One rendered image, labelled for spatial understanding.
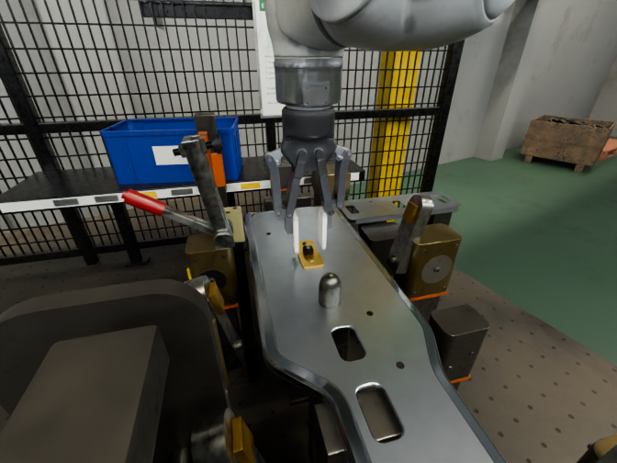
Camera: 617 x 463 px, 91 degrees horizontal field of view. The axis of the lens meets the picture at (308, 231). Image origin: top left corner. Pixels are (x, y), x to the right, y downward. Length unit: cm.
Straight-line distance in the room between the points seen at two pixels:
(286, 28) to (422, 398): 42
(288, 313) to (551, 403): 60
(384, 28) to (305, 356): 34
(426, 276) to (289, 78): 38
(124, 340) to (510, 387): 77
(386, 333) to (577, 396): 55
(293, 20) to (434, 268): 42
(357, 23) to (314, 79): 14
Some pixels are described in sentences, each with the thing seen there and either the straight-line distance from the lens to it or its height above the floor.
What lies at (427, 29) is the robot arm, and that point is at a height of 133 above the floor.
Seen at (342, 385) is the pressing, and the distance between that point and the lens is 37.
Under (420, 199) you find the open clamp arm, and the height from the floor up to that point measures 112.
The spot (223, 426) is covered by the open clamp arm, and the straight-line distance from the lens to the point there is 24.
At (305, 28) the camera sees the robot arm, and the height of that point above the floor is 133.
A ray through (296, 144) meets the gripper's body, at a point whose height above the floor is 120.
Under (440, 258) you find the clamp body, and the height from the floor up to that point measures 101.
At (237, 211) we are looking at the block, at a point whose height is 106.
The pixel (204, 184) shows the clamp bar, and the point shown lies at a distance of 45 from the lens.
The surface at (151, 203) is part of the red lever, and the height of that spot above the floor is 113.
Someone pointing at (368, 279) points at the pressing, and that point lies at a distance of 50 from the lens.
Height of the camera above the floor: 131
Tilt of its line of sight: 30 degrees down
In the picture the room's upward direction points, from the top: straight up
